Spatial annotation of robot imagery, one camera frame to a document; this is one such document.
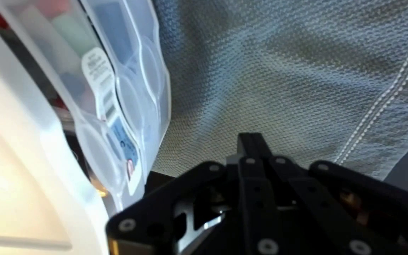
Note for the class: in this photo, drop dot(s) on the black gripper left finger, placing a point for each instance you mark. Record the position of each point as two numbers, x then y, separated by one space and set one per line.
256 197

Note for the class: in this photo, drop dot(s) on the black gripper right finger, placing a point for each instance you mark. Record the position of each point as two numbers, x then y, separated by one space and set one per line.
327 222

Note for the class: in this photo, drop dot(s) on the white clear drawer organizer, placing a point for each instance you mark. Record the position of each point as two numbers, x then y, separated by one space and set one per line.
46 205

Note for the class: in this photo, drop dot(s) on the grey blue cloth placemat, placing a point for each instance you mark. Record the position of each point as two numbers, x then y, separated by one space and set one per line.
320 79

